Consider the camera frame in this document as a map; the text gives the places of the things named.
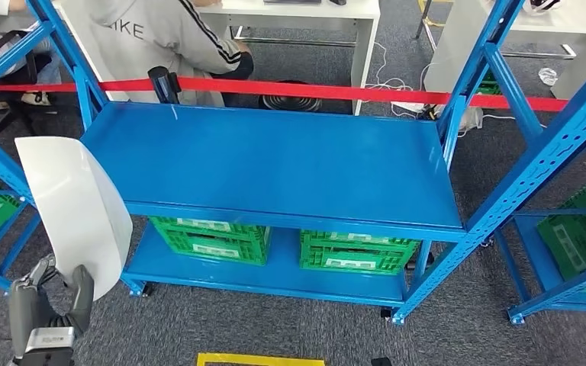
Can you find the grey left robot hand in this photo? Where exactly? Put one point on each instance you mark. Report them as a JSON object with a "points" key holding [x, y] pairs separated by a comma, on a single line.
{"points": [[27, 313]]}

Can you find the white curved plastic part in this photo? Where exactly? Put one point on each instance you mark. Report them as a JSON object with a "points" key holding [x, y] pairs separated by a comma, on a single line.
{"points": [[70, 202]]}

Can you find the black office chair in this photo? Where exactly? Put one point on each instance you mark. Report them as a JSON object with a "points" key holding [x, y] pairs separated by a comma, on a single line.
{"points": [[7, 108]]}

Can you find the black stanchion head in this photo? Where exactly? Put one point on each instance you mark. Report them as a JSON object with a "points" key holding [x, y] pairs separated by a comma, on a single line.
{"points": [[164, 83]]}

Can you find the black round stool base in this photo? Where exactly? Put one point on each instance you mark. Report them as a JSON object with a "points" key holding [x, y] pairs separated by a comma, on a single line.
{"points": [[290, 102]]}

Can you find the red barrier tape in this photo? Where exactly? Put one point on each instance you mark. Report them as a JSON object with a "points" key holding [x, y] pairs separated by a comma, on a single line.
{"points": [[323, 92]]}

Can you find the white desk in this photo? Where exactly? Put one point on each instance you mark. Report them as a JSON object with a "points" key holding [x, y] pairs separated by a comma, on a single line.
{"points": [[576, 25], [298, 11]]}

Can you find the grey laptop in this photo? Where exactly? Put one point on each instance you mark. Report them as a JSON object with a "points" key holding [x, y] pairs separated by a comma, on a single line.
{"points": [[293, 2]]}

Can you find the white power strip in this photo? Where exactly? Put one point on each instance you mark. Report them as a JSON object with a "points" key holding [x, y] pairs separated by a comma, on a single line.
{"points": [[408, 106]]}

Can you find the black computer mouse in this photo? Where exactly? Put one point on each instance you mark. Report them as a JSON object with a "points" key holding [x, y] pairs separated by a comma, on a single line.
{"points": [[337, 2]]}

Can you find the black device with antenna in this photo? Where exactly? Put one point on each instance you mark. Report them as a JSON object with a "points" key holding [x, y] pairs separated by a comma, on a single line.
{"points": [[430, 113]]}

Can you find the crumpled clear plastic bag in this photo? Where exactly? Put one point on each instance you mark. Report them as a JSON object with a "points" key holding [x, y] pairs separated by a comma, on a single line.
{"points": [[548, 77]]}

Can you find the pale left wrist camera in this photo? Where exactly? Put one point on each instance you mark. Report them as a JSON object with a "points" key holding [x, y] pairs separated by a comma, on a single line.
{"points": [[48, 341]]}

